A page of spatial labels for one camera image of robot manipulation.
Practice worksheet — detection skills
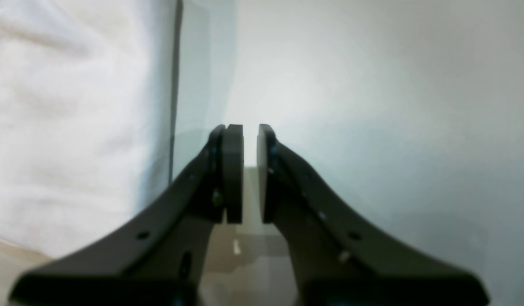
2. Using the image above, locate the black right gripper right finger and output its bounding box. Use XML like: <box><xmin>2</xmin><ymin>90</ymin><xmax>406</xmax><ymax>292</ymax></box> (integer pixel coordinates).
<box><xmin>257</xmin><ymin>124</ymin><xmax>490</xmax><ymax>306</ymax></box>

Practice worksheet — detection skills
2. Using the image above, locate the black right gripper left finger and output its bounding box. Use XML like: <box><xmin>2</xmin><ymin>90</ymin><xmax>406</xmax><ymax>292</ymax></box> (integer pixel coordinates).
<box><xmin>9</xmin><ymin>125</ymin><xmax>243</xmax><ymax>306</ymax></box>

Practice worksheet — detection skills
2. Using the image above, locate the white printed t-shirt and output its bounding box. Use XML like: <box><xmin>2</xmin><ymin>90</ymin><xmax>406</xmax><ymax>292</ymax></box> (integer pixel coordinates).
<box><xmin>0</xmin><ymin>0</ymin><xmax>179</xmax><ymax>257</ymax></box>

